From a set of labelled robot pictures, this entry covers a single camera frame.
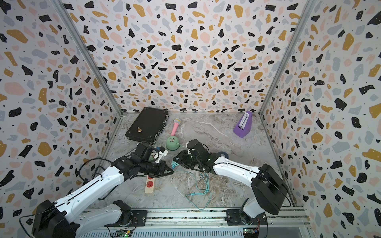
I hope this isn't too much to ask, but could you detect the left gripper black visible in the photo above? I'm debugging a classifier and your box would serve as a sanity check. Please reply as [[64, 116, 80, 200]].
[[140, 160, 175, 178]]

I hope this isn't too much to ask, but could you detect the teal USB charger plug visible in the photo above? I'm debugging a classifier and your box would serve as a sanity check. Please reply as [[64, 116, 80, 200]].
[[171, 161, 179, 169]]

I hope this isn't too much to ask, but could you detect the beige red power strip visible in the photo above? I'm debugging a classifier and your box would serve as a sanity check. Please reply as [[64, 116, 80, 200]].
[[144, 176, 155, 194]]

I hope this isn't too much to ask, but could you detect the teal charging cable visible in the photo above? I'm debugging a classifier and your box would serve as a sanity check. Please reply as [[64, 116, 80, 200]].
[[178, 166, 212, 211]]

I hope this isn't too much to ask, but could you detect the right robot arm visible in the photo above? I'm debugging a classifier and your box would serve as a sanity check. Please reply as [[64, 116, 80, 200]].
[[173, 139, 288, 223]]

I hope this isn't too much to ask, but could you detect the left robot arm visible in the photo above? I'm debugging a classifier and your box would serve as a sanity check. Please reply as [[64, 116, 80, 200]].
[[31, 142, 173, 238]]

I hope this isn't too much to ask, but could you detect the pink toy microphone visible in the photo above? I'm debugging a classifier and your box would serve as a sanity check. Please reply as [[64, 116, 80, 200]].
[[171, 118, 181, 136]]

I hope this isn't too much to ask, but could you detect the black hard case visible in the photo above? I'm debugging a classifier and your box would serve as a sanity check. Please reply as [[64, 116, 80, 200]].
[[125, 107, 169, 145]]

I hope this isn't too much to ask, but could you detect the purple metronome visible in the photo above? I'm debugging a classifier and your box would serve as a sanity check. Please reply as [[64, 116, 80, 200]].
[[233, 111, 253, 138]]

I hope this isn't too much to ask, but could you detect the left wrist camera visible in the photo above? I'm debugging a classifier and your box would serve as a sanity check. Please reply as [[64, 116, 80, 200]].
[[149, 147, 168, 163]]

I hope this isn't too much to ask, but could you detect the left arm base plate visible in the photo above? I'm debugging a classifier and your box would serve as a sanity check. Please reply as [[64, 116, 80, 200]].
[[113, 210, 148, 228]]

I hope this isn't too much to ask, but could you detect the aluminium front rail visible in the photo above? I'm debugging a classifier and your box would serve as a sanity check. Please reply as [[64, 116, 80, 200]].
[[79, 207, 314, 238]]

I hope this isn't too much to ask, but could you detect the black power strip cord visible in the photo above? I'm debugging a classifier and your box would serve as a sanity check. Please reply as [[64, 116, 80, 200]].
[[77, 157, 120, 201]]

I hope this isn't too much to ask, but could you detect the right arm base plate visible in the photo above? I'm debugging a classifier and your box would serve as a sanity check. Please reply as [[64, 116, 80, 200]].
[[225, 209, 267, 226]]

